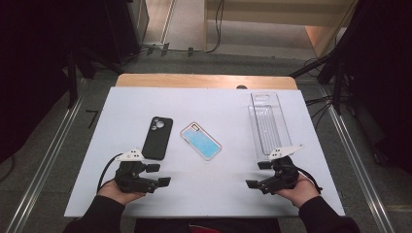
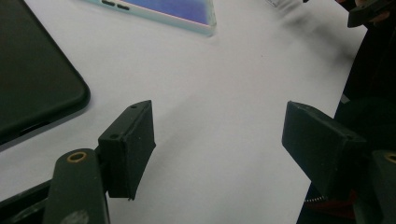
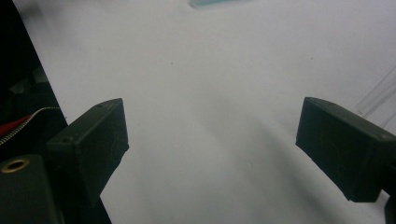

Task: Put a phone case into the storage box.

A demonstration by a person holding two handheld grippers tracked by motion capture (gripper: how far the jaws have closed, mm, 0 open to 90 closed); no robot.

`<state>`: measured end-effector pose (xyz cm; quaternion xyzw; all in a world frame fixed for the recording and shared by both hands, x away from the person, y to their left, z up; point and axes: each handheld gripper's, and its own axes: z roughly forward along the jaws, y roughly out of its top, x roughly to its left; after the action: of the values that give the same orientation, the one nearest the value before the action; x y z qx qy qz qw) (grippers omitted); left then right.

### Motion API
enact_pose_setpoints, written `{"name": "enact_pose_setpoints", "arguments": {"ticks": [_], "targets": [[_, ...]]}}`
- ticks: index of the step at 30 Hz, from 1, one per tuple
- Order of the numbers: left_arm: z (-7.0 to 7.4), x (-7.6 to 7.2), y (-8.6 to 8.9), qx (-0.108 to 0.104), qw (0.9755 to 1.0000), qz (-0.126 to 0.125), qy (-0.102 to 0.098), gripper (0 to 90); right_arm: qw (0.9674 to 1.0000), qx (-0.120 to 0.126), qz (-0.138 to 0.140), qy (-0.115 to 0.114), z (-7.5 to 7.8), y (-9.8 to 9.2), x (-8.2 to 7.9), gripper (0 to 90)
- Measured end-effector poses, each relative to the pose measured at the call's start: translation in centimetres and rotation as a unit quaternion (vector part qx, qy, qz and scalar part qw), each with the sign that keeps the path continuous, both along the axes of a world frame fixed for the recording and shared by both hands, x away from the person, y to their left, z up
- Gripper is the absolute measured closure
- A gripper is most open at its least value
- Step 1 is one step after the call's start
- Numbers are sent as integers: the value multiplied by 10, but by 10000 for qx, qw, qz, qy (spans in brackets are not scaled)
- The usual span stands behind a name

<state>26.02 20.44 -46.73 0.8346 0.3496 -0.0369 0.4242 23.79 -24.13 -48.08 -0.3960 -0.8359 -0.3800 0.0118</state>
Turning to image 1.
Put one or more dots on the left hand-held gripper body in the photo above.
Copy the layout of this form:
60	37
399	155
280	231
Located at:
131	181

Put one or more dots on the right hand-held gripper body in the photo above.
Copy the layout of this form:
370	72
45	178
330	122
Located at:
281	176

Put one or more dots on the black phone case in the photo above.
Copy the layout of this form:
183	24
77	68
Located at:
157	139

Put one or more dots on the clear plastic rack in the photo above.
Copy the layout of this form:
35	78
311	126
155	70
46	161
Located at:
268	123

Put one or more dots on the clear blue phone case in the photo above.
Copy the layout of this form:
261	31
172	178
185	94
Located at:
200	141

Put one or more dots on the person's left hand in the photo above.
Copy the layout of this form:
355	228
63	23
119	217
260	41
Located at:
113	192

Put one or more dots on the person's right hand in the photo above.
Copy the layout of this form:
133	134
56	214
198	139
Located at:
302	192

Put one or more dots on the white board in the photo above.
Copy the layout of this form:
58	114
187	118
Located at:
210	194

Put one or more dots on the person's dark clothing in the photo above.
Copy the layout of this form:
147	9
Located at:
226	226

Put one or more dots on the black metal stand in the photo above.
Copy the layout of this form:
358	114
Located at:
337	97
72	84

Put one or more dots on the black curtain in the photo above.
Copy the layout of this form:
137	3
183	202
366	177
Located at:
382	81
32	64

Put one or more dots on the beige wooden shelf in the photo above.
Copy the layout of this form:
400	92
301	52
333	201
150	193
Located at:
275	17

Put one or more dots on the dark cabinet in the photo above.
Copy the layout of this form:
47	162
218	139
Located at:
139	19

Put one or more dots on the metal floor rail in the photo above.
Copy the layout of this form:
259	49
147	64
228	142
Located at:
359	165
43	168

